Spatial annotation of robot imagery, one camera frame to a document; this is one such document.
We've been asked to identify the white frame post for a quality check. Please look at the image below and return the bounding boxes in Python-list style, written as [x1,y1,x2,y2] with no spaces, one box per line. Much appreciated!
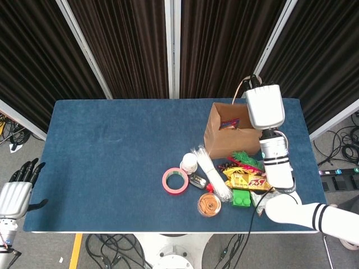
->
[241,0,298,99]
[55,0,113,99]
[0,98,48,141]
[309,98,359,141]
[164,0,181,99]

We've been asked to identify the red tape roll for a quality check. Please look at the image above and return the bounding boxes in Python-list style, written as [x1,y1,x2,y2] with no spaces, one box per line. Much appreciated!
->
[162,167,190,195]

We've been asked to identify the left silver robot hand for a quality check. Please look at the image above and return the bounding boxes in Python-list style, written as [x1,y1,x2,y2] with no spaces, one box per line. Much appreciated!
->
[0,157,49,220]

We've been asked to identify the green toy brick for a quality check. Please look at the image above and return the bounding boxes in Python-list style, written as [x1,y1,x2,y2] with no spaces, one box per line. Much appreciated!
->
[231,189,251,208]

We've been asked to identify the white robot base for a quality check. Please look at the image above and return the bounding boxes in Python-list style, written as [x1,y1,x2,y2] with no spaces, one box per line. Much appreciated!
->
[131,233,215,269]

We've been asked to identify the black foot pedal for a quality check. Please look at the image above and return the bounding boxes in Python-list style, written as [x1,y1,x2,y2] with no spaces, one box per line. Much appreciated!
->
[321,175,359,193]

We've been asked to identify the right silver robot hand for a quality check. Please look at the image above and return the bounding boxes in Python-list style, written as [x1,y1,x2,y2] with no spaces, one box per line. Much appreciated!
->
[242,74,286,131]

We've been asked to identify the clear tub of rubber bands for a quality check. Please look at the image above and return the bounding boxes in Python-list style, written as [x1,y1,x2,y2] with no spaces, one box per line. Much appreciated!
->
[196,192,223,218]

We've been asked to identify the white cable tie bundle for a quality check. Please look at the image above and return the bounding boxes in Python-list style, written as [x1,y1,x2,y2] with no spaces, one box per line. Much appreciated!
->
[190,144,233,203]

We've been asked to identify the black floor cable tangle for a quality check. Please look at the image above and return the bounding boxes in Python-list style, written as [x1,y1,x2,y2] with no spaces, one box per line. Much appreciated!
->
[0,112,32,146]
[85,234,154,269]
[313,112,359,166]
[207,234,255,269]

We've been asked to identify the white table frame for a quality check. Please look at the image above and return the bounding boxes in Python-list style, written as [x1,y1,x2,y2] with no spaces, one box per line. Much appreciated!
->
[30,230,320,235]

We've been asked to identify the blue snack packet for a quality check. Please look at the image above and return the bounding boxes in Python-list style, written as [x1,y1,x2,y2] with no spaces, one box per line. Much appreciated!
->
[220,117,241,131]

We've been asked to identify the dark trouser leg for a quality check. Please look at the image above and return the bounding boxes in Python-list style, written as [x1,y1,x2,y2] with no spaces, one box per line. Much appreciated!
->
[336,201,359,216]

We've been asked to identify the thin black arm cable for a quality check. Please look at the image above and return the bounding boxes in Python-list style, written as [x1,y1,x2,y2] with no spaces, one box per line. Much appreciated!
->
[248,186,301,235]

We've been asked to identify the brown paper shopping bag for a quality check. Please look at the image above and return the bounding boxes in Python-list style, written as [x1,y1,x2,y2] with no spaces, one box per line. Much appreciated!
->
[204,78,264,159]

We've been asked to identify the blue velvet tablecloth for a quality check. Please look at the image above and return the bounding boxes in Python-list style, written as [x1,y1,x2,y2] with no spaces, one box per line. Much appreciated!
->
[22,98,328,233]

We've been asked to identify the black pleated curtain panel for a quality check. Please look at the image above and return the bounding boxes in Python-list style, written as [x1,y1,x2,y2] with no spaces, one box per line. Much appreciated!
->
[0,0,109,134]
[256,0,359,132]
[68,0,169,99]
[179,0,287,99]

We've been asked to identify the white printed paper cup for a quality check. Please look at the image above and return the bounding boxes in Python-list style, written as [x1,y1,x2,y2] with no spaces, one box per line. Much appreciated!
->
[179,152,199,174]

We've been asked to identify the white wrapper packet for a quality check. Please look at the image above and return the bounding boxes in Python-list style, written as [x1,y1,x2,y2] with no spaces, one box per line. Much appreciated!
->
[250,190,269,217]

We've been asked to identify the yellow cracker snack package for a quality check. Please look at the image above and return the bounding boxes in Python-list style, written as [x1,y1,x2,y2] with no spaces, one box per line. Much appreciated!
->
[223,166,273,192]

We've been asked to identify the black rectangular tin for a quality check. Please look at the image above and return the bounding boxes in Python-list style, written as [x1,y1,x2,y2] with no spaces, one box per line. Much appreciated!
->
[188,173,209,189]

